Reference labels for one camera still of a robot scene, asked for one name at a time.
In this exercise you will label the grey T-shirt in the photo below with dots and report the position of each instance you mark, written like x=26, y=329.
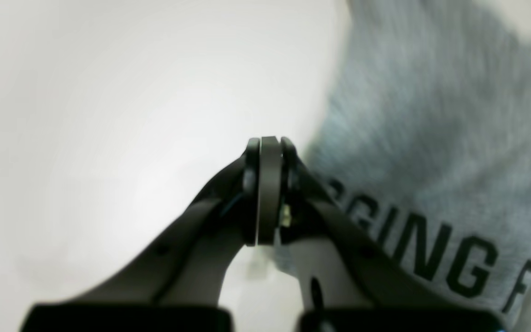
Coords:
x=426, y=146

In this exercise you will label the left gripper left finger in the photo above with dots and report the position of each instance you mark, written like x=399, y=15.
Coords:
x=174, y=284

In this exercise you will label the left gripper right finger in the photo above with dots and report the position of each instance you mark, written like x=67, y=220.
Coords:
x=348, y=284

